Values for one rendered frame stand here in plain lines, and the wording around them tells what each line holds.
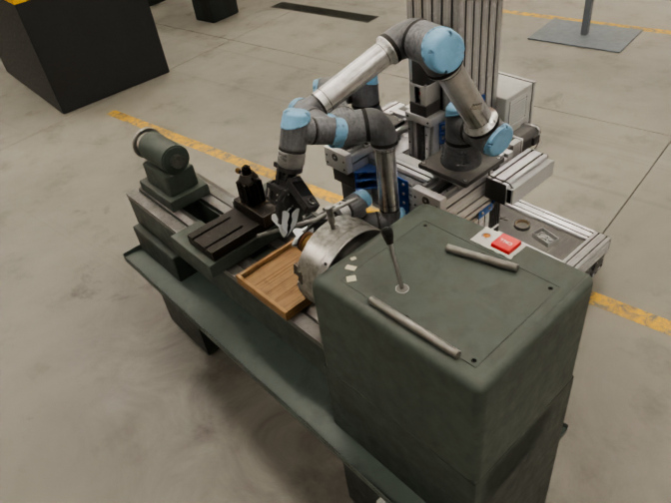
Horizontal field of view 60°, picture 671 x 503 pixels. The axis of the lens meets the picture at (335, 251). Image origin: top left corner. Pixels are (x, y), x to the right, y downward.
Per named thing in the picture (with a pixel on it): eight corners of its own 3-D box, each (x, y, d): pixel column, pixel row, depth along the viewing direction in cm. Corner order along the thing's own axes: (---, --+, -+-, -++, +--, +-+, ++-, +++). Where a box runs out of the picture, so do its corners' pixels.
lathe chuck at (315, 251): (390, 275, 206) (378, 206, 185) (326, 330, 193) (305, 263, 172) (371, 264, 211) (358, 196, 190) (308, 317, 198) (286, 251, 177)
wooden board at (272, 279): (359, 268, 221) (359, 260, 219) (287, 321, 205) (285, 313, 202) (309, 237, 240) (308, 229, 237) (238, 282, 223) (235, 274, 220)
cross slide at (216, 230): (300, 210, 245) (298, 201, 242) (214, 261, 225) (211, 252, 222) (273, 195, 256) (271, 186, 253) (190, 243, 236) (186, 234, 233)
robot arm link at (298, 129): (319, 114, 155) (290, 114, 151) (314, 154, 160) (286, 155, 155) (305, 106, 161) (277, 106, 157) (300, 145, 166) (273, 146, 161)
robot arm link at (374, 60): (404, 2, 176) (278, 102, 172) (427, 10, 168) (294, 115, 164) (416, 34, 184) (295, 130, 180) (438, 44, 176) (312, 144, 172)
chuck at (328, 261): (397, 279, 204) (387, 210, 183) (333, 335, 191) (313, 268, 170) (390, 275, 206) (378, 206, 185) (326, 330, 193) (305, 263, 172)
